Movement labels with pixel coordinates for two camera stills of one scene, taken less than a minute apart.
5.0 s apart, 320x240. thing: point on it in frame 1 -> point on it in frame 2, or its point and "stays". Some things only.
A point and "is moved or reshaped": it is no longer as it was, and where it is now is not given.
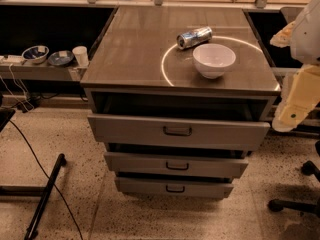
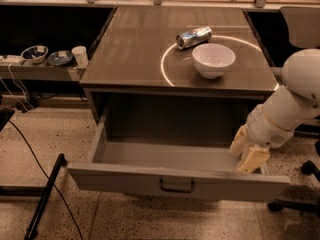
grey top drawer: (179, 132) is moved or reshaped
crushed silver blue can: (190, 38) stays
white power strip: (12, 59) stays
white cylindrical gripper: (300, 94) -> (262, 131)
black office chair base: (278, 205) stays
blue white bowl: (35, 54) stays
